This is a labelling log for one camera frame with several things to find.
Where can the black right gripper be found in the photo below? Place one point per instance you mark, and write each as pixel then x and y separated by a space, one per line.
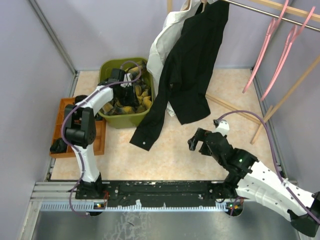
pixel 199 135

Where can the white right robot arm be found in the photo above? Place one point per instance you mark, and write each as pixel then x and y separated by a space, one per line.
pixel 251 179

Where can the black garment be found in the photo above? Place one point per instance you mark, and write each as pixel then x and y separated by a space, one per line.
pixel 186 74

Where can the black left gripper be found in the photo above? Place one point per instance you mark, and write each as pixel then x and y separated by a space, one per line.
pixel 133 101

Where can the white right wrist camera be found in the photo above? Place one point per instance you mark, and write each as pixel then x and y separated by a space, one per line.
pixel 221 126

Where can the green plastic basket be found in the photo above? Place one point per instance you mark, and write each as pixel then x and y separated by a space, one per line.
pixel 105 72

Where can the yellow plaid shirt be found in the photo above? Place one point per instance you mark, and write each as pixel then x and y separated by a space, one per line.
pixel 142 90

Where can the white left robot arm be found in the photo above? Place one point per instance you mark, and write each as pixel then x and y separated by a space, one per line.
pixel 78 131

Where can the wooden rack frame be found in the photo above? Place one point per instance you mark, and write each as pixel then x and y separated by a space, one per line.
pixel 291 10

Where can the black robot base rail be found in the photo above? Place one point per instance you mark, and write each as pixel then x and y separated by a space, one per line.
pixel 156 194

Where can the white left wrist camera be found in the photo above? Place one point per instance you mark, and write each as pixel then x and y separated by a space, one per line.
pixel 125 84

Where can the cream white hanging garment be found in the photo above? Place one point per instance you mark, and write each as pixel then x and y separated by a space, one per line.
pixel 167 38

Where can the black rolled belt front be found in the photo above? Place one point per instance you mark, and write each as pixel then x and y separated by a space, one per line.
pixel 59 146

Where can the pink hanger with plaid shirt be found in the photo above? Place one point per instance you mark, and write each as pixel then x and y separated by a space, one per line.
pixel 273 25

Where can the pink plastic hanger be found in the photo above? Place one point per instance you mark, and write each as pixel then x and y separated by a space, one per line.
pixel 292 36

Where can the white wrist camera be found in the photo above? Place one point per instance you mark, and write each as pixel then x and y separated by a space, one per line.
pixel 221 126
pixel 125 84

